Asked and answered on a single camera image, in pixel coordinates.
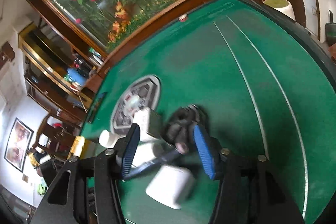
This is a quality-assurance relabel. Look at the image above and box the yellow-edged cardboard box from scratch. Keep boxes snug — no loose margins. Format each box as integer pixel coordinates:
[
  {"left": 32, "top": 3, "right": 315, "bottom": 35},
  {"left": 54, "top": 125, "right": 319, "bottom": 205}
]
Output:
[{"left": 67, "top": 136, "right": 97, "bottom": 160}]

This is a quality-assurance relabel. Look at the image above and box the black rod with silver ring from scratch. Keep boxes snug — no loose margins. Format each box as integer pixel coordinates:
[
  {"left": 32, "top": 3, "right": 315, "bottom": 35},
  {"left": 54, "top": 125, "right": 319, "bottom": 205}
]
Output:
[{"left": 122, "top": 143, "right": 190, "bottom": 181}]

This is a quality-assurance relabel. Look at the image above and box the white round bottle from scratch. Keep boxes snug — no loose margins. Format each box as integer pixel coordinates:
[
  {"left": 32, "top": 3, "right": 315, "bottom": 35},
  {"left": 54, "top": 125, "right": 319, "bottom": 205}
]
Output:
[{"left": 98, "top": 130, "right": 122, "bottom": 148}]

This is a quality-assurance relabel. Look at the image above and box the white square plastic container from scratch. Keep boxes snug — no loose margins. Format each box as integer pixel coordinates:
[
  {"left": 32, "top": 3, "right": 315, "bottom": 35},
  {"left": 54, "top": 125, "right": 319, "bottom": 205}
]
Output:
[{"left": 145, "top": 165, "right": 195, "bottom": 210}]

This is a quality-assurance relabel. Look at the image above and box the small silver pink-label box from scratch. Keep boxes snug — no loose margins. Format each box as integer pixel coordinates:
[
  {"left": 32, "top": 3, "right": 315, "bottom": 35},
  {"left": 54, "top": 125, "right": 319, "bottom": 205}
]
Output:
[{"left": 133, "top": 107, "right": 163, "bottom": 143}]

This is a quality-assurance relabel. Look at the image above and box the black plastic funnel base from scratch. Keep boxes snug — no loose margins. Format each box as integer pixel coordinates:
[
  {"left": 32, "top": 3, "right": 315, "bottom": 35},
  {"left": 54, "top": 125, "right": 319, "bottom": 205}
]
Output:
[{"left": 161, "top": 104, "right": 207, "bottom": 147}]

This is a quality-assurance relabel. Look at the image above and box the white barcode medicine box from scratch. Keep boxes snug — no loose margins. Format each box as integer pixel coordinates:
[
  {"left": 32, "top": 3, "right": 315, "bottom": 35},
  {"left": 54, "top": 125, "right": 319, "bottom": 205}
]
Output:
[{"left": 131, "top": 142, "right": 164, "bottom": 168}]

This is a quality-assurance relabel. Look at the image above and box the wooden chair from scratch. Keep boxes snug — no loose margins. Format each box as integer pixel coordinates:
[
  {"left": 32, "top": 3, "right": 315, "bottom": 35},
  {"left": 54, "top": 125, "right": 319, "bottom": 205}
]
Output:
[{"left": 31, "top": 111, "right": 81, "bottom": 161}]

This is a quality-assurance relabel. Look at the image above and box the framed landscape painting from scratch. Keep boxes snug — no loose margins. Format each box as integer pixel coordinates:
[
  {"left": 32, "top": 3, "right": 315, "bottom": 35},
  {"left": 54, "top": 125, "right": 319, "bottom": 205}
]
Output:
[{"left": 4, "top": 118, "right": 34, "bottom": 172}]

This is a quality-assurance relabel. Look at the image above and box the black smartphone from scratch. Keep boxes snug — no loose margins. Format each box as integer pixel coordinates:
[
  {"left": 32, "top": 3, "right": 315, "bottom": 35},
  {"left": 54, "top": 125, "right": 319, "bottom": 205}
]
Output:
[{"left": 87, "top": 92, "right": 108, "bottom": 124}]

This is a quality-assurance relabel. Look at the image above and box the mahjong table centre control panel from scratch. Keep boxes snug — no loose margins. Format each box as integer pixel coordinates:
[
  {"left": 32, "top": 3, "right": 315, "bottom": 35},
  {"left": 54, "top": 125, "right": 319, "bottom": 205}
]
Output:
[{"left": 110, "top": 75, "right": 161, "bottom": 136}]

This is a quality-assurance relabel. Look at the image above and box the blue thermos jug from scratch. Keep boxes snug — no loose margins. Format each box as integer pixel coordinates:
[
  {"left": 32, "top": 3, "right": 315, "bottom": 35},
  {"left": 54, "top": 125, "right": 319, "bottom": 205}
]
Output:
[{"left": 64, "top": 67, "right": 87, "bottom": 86}]

